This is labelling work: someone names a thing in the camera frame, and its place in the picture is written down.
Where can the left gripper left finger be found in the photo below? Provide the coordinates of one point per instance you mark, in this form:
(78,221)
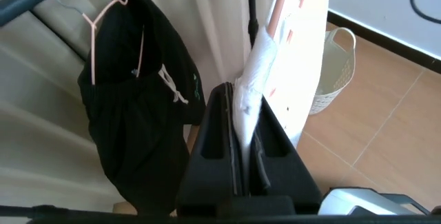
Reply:
(210,169)

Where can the white garment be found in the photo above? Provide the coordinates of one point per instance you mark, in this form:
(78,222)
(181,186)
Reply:
(299,62)

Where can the beige curtain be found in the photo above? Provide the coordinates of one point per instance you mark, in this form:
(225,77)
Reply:
(213,20)

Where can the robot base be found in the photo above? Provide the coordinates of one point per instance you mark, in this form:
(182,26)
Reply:
(361,201)

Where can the black shorts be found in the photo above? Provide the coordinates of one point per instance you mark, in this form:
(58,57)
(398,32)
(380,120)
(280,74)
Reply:
(138,131)

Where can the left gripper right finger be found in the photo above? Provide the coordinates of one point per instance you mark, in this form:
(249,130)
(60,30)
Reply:
(293,179)

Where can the pink clothes hanger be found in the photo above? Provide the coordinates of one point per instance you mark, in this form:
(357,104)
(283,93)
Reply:
(279,3)
(92,45)

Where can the white laundry basket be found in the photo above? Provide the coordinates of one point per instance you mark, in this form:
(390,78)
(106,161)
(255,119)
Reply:
(334,65)

